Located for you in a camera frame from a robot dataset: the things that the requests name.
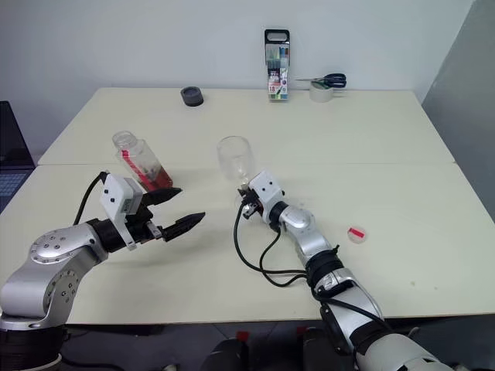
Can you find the white tape roll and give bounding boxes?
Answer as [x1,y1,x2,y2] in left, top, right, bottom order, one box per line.
[309,80,334,104]

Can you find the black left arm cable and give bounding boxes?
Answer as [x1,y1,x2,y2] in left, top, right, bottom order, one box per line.
[73,172,108,226]

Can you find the clear flask with red liquid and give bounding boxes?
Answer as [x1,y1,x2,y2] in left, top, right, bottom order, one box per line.
[111,131,174,193]

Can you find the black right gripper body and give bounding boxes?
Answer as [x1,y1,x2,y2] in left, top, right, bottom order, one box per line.
[240,185,268,223]

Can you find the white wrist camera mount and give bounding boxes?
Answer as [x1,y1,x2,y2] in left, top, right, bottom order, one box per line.
[249,168,285,225]
[99,173,145,251]

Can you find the clear cap with red label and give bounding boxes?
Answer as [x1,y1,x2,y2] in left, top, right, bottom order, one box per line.
[346,226,367,244]

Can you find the marker pen set box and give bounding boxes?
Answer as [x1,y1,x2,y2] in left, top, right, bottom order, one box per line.
[264,28,291,103]

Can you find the black-handled scissors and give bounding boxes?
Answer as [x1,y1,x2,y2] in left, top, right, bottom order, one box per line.
[295,73,347,90]

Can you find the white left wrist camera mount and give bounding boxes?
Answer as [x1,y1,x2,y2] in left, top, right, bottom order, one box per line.
[99,173,145,251]

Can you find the dark round lid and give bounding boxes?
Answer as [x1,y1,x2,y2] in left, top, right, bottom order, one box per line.
[179,86,204,107]

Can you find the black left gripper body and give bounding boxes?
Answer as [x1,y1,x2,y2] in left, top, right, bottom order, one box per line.
[124,192,166,245]

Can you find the clear wine glass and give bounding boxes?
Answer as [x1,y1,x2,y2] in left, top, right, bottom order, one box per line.
[216,135,253,208]

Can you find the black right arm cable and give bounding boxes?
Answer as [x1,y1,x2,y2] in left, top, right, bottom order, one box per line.
[233,201,387,324]

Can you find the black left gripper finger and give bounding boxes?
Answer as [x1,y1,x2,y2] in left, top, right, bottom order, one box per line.
[145,187,183,206]
[162,211,207,243]

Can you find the grey partition panel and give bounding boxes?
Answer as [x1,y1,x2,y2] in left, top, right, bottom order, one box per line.
[421,0,495,226]

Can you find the dark rounded shape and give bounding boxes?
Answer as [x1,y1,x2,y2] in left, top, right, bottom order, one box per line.
[200,336,251,371]

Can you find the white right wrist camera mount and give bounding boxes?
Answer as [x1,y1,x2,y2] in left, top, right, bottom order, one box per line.
[249,168,285,225]

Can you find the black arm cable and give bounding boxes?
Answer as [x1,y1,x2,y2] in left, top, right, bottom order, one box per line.
[73,172,108,226]
[233,201,387,324]

